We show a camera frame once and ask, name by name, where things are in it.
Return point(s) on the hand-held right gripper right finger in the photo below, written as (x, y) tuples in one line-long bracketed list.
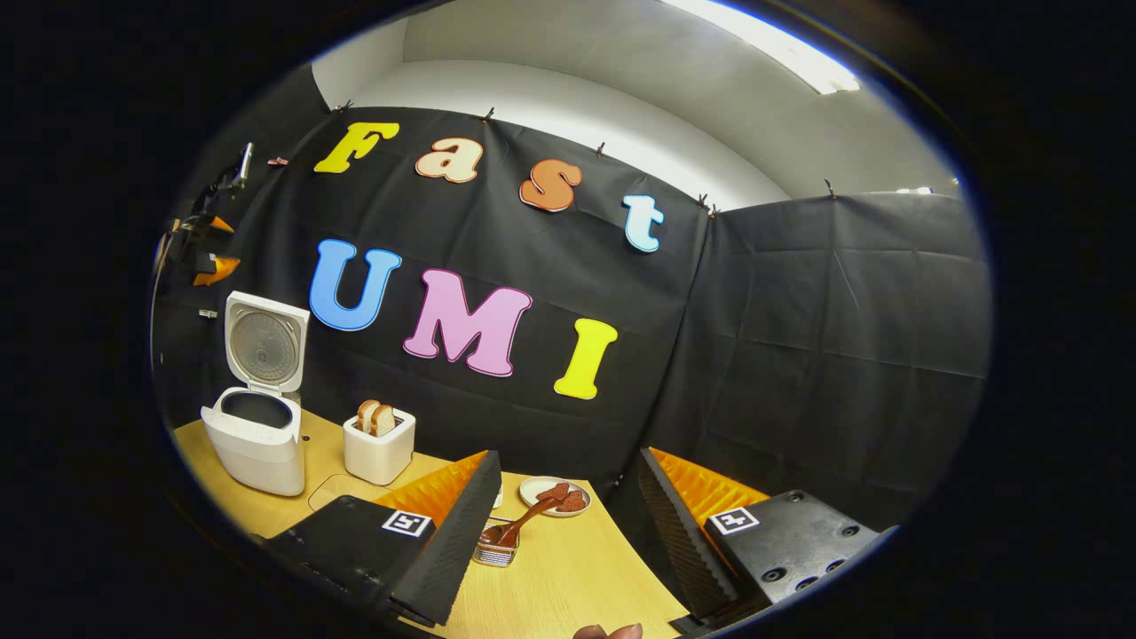
[(683, 550)]

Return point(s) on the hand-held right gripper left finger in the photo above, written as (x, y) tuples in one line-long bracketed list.
[(453, 541)]

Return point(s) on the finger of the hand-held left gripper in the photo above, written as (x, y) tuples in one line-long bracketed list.
[(220, 224), (215, 269)]

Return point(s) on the brown wooden spoon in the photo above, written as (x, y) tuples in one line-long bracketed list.
[(524, 519)]

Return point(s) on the white rice cooker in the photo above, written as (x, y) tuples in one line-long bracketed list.
[(257, 453)]

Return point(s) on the round white plate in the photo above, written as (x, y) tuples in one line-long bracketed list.
[(532, 488)]

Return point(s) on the white toaster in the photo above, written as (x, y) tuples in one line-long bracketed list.
[(377, 457)]

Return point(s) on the red meat piece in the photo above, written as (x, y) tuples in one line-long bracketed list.
[(555, 491), (573, 503)]

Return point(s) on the clear glass tray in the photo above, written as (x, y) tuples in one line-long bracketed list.
[(346, 493)]

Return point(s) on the bread slice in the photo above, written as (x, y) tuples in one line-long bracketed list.
[(366, 415), (384, 421)]

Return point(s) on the short ceiling light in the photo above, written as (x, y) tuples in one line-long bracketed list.
[(914, 190)]

